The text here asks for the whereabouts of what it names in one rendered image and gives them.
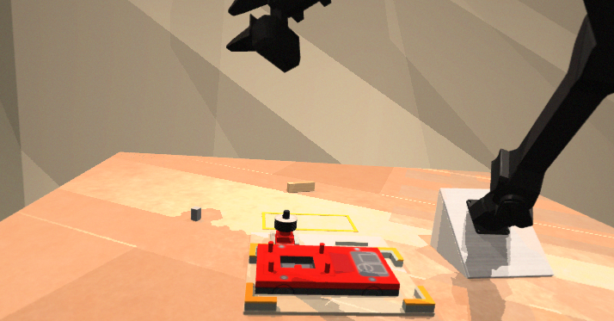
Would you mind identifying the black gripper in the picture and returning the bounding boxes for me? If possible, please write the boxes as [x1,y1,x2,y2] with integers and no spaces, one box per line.
[226,0,331,72]

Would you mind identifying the white wheel with black tyre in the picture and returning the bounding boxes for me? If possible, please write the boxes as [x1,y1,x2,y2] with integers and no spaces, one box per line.
[274,213,298,232]

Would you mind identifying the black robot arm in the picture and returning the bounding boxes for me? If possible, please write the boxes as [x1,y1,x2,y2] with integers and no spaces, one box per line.
[466,0,614,235]

